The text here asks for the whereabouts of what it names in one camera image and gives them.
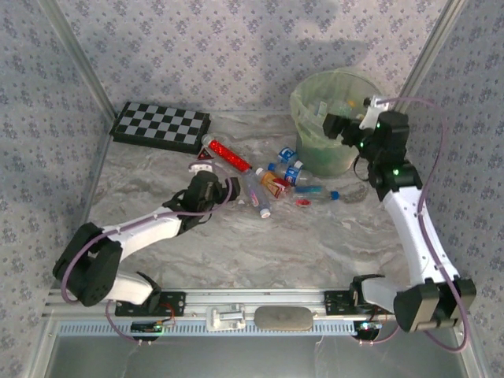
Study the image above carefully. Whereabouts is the blue cap bottle logo label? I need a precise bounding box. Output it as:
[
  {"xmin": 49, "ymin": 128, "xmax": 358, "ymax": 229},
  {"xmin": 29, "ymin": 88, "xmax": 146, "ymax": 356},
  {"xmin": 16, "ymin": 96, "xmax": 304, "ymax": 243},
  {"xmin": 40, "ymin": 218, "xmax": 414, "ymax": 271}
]
[{"xmin": 266, "ymin": 160, "xmax": 313, "ymax": 187}]

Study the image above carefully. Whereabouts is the aluminium front rail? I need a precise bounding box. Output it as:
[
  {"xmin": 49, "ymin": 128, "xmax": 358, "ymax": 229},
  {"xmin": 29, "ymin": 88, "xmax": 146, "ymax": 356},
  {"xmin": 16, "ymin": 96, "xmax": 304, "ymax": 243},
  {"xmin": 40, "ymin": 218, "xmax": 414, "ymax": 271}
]
[{"xmin": 42, "ymin": 286, "xmax": 398, "ymax": 318}]

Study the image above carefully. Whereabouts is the red glitter tube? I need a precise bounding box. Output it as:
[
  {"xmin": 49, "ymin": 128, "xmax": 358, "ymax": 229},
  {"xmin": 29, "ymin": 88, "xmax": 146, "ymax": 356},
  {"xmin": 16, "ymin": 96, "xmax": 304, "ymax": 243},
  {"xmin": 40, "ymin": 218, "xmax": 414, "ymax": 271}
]
[{"xmin": 201, "ymin": 133, "xmax": 254, "ymax": 174}]

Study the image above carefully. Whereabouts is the white wrist cable bracket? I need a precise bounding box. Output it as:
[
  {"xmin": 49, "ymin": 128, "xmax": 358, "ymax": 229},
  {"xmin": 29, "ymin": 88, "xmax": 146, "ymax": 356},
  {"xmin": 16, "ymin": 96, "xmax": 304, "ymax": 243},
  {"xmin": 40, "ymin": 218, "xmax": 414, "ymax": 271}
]
[
  {"xmin": 187, "ymin": 160, "xmax": 217, "ymax": 175},
  {"xmin": 358, "ymin": 94, "xmax": 390, "ymax": 130}
]

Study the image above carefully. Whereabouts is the black grey chessboard box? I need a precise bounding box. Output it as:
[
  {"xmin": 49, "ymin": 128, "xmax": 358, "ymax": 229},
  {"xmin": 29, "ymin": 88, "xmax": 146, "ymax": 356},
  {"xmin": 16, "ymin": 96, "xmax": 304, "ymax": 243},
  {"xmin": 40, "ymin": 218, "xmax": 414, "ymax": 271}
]
[{"xmin": 109, "ymin": 101, "xmax": 212, "ymax": 154}]

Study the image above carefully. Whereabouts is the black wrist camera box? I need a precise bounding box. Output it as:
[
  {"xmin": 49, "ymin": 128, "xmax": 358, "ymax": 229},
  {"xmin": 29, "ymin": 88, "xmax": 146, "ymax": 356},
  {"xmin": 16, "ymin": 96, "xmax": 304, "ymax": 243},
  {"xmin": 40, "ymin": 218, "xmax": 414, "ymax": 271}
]
[
  {"xmin": 321, "ymin": 112, "xmax": 347, "ymax": 140},
  {"xmin": 227, "ymin": 176, "xmax": 243, "ymax": 202}
]

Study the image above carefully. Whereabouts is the green mesh waste bin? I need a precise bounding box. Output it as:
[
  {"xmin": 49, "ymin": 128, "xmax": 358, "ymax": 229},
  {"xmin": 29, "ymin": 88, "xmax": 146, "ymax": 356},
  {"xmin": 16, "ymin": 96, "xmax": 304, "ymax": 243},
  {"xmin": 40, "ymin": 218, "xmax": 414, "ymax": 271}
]
[{"xmin": 290, "ymin": 67, "xmax": 387, "ymax": 179}]

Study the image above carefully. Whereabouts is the aluminium frame post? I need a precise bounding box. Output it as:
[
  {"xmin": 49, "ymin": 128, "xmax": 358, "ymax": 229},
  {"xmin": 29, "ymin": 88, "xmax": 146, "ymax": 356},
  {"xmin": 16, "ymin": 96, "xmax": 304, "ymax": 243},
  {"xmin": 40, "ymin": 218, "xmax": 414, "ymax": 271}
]
[
  {"xmin": 391, "ymin": 0, "xmax": 469, "ymax": 121},
  {"xmin": 38, "ymin": 0, "xmax": 118, "ymax": 119}
]

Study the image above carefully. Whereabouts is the slim clear bottle blue cap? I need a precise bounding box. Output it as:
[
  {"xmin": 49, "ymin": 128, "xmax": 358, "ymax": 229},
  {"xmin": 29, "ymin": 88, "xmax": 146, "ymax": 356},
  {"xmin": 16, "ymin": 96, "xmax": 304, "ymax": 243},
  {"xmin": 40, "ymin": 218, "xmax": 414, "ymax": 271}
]
[{"xmin": 291, "ymin": 184, "xmax": 341, "ymax": 202}]

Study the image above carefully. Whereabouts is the grey glossy lower panel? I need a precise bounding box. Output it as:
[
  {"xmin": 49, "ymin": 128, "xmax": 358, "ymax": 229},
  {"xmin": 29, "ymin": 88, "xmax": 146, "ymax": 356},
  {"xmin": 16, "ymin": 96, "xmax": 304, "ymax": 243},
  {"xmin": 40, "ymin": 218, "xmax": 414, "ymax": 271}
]
[{"xmin": 46, "ymin": 318, "xmax": 480, "ymax": 378}]

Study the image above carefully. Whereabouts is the white left wrist cable bracket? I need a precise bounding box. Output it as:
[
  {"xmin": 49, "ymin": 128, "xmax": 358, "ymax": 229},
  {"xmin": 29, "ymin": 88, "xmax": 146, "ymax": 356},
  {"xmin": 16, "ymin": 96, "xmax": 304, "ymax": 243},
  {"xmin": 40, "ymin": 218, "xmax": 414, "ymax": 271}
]
[{"xmin": 187, "ymin": 160, "xmax": 217, "ymax": 175}]

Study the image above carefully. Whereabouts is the grey slotted cable duct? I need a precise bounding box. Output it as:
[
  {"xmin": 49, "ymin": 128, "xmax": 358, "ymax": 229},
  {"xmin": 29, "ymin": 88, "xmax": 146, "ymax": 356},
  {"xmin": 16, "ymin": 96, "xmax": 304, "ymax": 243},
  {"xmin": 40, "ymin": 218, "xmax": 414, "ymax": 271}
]
[{"xmin": 57, "ymin": 319, "xmax": 397, "ymax": 337}]

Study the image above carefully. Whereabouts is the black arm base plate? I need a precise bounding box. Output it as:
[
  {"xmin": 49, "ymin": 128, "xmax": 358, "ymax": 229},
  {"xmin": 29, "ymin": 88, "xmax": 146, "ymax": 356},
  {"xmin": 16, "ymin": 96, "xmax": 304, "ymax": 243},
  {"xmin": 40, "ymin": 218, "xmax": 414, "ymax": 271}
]
[
  {"xmin": 113, "ymin": 290, "xmax": 187, "ymax": 318},
  {"xmin": 323, "ymin": 289, "xmax": 397, "ymax": 317}
]

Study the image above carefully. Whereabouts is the pale green plastic bin liner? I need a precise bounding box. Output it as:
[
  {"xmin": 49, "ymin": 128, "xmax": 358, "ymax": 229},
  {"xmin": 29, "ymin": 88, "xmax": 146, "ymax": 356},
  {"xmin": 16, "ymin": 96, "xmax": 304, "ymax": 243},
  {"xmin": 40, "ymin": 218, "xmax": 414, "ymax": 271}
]
[{"xmin": 290, "ymin": 67, "xmax": 387, "ymax": 149}]

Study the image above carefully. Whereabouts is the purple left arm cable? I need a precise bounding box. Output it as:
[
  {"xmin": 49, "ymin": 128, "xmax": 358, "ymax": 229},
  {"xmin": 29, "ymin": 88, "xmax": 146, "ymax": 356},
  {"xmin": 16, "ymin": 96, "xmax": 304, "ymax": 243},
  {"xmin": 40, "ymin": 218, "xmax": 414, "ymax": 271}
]
[{"xmin": 61, "ymin": 161, "xmax": 234, "ymax": 347}]

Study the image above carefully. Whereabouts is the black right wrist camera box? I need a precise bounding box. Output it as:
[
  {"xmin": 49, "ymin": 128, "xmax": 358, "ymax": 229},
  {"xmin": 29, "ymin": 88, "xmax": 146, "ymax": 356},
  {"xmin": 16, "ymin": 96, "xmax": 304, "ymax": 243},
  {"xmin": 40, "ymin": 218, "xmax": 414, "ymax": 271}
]
[{"xmin": 321, "ymin": 112, "xmax": 347, "ymax": 140}]

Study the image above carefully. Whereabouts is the grey metal clamp bracket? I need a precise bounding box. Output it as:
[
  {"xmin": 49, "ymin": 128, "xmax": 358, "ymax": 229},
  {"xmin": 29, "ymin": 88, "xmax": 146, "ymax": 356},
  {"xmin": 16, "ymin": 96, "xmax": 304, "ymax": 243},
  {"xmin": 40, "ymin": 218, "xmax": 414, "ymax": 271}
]
[{"xmin": 206, "ymin": 302, "xmax": 248, "ymax": 331}]

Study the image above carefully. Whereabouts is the grey oval pad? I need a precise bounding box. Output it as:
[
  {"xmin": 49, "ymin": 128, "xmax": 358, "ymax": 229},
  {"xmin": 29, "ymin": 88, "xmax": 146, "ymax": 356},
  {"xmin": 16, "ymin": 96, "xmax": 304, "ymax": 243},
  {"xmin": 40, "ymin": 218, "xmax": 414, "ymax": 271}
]
[{"xmin": 254, "ymin": 306, "xmax": 315, "ymax": 332}]

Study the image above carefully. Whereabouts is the small circuit board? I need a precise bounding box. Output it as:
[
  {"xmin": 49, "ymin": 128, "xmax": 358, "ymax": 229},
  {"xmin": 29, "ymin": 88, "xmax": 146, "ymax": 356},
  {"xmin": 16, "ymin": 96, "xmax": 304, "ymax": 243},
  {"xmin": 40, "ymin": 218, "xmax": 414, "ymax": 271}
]
[
  {"xmin": 353, "ymin": 320, "xmax": 384, "ymax": 340},
  {"xmin": 131, "ymin": 321, "xmax": 176, "ymax": 335}
]

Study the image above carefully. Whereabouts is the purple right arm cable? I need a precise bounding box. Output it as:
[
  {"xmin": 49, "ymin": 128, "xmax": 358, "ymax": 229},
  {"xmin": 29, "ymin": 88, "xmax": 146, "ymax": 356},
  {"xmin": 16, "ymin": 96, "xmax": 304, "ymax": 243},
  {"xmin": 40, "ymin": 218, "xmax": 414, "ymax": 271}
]
[{"xmin": 358, "ymin": 96, "xmax": 472, "ymax": 352}]

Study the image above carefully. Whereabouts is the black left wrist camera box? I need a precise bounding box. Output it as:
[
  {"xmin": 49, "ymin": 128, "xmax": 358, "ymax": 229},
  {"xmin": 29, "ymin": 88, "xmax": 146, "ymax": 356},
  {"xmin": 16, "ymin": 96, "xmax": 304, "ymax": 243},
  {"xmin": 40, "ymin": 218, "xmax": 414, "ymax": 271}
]
[{"xmin": 227, "ymin": 176, "xmax": 243, "ymax": 202}]

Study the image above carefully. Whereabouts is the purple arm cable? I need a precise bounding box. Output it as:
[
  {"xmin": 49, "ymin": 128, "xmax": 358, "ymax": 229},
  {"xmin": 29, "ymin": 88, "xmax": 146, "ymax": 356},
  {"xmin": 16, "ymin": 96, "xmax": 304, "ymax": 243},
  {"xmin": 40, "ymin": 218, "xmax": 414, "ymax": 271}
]
[
  {"xmin": 61, "ymin": 161, "xmax": 234, "ymax": 347},
  {"xmin": 358, "ymin": 96, "xmax": 472, "ymax": 352}
]

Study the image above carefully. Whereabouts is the blue label bottle white cap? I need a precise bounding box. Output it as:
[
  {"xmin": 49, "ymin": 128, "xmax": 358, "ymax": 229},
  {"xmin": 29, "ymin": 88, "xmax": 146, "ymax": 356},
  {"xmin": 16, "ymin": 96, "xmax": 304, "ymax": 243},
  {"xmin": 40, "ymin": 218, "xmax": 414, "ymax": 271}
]
[{"xmin": 276, "ymin": 146, "xmax": 306, "ymax": 169}]

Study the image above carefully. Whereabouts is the white right wrist cable bracket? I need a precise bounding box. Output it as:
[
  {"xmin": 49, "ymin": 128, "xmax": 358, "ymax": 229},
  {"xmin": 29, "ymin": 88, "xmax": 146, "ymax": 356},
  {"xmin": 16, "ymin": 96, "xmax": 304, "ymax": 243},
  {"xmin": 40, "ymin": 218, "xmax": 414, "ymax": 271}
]
[{"xmin": 358, "ymin": 94, "xmax": 390, "ymax": 130}]

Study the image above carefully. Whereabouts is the orange bottle red label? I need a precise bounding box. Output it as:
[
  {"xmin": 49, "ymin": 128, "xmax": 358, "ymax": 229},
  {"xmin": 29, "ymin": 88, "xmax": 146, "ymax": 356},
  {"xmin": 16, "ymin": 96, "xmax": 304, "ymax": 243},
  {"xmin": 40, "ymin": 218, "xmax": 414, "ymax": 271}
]
[{"xmin": 254, "ymin": 167, "xmax": 292, "ymax": 199}]

